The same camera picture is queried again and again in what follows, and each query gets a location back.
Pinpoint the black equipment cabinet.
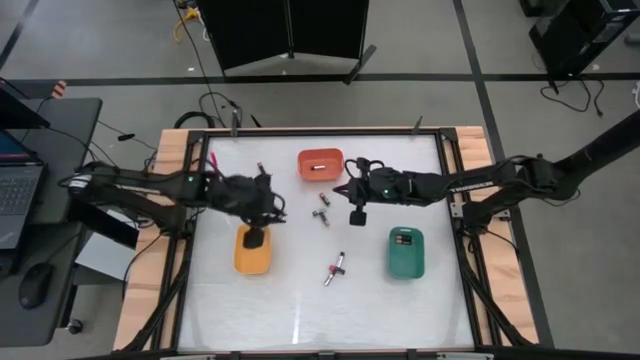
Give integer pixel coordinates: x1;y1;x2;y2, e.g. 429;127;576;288
519;0;640;79

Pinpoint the dark laptop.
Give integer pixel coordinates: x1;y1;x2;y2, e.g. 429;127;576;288
0;127;49;251

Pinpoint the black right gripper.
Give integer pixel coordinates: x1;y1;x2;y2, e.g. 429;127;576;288
332;171;380;227

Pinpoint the black loose floor cable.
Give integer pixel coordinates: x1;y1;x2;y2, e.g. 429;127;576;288
539;78;607;118

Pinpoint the black coiled floor cable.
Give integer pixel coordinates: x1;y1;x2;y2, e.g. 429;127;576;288
173;91;244;130

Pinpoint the teal plastic bin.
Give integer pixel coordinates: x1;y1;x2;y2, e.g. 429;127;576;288
388;226;426;280

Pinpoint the white grey box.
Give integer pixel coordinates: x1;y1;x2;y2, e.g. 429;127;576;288
74;232;137;282

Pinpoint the black computer mouse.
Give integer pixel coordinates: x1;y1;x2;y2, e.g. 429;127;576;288
18;263;55;310

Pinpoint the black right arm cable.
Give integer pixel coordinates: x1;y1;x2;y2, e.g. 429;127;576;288
343;156;386;180

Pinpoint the yellow cable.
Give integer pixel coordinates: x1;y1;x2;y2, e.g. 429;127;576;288
172;5;202;42

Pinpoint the yellow plastic bin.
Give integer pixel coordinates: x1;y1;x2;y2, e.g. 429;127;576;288
232;223;274;276

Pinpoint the black folding partition screen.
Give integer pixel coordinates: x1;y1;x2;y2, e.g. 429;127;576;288
195;0;379;85

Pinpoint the black aluminium table frame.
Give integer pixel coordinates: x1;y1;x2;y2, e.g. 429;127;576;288
119;125;551;354

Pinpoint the black desk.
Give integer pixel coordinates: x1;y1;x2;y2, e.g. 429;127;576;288
0;97;104;347

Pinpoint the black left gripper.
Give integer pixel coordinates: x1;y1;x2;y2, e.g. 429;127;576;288
223;172;288;250

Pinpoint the orange plastic bin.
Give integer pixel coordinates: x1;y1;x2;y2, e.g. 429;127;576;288
296;147;346;183

